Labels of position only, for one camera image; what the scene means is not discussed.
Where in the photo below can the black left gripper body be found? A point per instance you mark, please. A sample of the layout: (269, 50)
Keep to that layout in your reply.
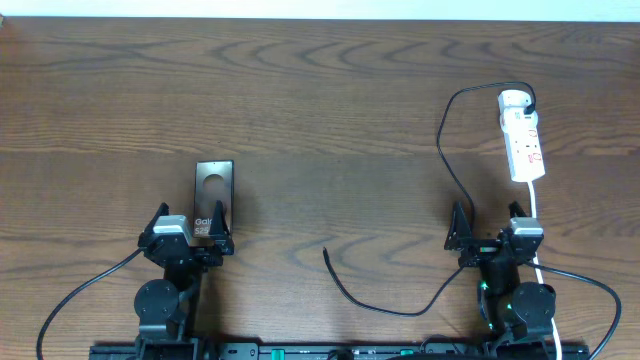
(195, 252)

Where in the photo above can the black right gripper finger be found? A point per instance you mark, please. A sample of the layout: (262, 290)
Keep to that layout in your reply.
(459, 234)
(516, 210)

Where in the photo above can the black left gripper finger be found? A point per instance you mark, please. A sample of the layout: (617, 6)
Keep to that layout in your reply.
(163, 210)
(218, 230)

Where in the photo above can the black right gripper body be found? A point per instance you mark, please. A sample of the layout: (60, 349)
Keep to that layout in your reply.
(480, 249)

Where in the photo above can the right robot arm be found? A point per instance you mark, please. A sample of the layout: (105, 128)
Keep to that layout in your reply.
(516, 312)

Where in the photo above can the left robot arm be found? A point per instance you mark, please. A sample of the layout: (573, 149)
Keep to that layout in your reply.
(167, 307)

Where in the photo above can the white USB charger adapter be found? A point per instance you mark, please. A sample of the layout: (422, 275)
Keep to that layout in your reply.
(513, 98)

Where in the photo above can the white power strip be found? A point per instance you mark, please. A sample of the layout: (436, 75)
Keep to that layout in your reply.
(522, 143)

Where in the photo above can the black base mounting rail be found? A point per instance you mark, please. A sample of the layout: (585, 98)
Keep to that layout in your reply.
(252, 351)

